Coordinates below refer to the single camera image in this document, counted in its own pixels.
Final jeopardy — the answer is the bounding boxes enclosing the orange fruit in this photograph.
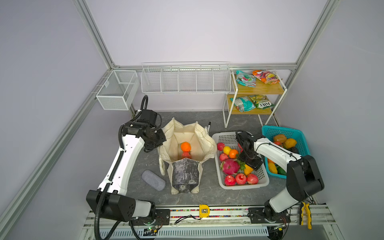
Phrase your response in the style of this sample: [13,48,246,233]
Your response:
[181,142,192,153]
[228,149,239,159]

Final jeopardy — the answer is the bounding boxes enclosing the red apple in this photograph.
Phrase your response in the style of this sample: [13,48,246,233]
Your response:
[217,143,226,151]
[182,152,192,159]
[235,174,247,185]
[225,175,236,187]
[219,153,229,162]
[247,174,259,185]

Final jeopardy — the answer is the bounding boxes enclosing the beige canvas grocery bag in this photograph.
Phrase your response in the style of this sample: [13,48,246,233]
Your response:
[158,118,217,195]

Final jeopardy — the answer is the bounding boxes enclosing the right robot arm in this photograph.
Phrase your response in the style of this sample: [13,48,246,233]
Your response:
[236,130,325,223]

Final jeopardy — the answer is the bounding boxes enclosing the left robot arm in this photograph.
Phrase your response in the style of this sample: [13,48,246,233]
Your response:
[86,110,166,222]

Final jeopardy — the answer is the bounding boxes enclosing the green Fox's candy bag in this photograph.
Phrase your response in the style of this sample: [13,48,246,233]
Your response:
[249,95,275,110]

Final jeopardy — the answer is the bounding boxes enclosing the teal pink snack bag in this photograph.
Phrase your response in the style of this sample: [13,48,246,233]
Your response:
[236,71,257,88]

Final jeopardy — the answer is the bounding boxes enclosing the orange pink snack bag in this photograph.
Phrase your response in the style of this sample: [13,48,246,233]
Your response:
[253,70,280,85]

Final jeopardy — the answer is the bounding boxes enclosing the pink dragon fruit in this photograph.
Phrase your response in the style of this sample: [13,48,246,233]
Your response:
[221,159,240,175]

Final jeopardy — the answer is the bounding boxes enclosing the yellow pepper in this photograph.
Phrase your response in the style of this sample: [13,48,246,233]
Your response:
[268,163,279,174]

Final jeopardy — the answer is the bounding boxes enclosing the white plastic basket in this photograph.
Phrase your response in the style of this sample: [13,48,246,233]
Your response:
[213,132,270,190]

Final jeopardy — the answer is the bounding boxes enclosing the teal plastic basket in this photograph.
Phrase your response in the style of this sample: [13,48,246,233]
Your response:
[262,126,311,179]

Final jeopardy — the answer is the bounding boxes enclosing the green bell pepper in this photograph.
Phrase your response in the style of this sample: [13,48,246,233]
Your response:
[277,166,287,176]

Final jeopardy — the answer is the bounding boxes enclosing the yellow-brown potato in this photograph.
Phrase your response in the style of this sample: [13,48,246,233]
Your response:
[273,134,287,144]

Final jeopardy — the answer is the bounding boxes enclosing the yellow lemon in teal basket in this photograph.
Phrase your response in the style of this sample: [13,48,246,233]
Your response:
[283,138,297,150]

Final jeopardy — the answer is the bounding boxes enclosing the grey fabric glasses case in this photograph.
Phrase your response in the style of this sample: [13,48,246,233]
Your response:
[142,170,166,192]

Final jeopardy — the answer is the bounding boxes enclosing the small white mesh basket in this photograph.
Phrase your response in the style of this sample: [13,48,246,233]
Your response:
[96,70,140,111]

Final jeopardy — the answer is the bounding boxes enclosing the yellow tape measure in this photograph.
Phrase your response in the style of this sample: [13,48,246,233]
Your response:
[199,205,210,219]

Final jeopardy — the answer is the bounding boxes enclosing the white and wood shelf rack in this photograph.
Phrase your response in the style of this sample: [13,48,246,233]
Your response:
[222,69,288,129]

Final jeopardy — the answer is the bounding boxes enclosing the long white wire basket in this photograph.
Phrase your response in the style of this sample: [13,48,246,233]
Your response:
[141,62,232,94]

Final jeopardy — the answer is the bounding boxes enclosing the yellow handled pliers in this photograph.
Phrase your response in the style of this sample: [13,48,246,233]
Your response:
[299,202,313,230]

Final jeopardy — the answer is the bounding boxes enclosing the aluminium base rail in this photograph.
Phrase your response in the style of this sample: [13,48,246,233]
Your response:
[79,203,343,240]

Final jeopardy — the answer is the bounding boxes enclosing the black corrugated cable conduit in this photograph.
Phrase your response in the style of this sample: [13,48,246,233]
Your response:
[93,182,121,240]

